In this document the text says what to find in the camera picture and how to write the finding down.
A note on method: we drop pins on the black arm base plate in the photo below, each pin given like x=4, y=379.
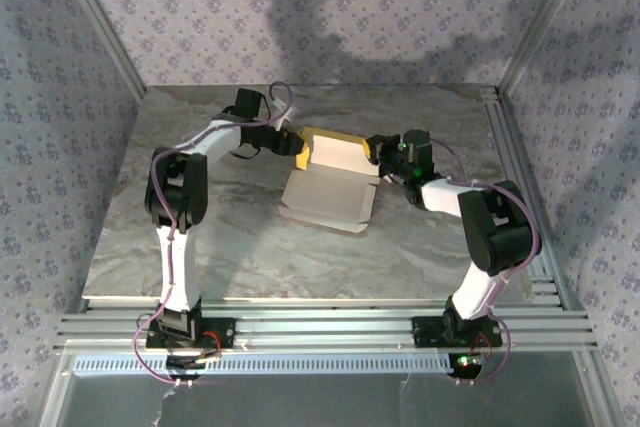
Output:
x=425, y=332
x=220, y=334

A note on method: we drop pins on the aluminium side rails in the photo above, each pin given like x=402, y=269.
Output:
x=520, y=187

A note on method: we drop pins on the yellow and white paper box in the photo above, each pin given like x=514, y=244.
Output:
x=325, y=192

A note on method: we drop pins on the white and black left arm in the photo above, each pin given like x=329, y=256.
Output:
x=215, y=142

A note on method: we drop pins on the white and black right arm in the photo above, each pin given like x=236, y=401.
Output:
x=440, y=194

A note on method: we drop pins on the black controller board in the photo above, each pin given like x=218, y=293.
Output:
x=465, y=363
x=192, y=363

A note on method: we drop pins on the grey metal panel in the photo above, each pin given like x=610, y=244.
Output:
x=300, y=402

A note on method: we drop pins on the aluminium frame post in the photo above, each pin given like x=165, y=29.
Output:
x=545, y=12
x=100, y=22

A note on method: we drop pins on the aluminium rail frame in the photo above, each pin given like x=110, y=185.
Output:
x=325, y=327

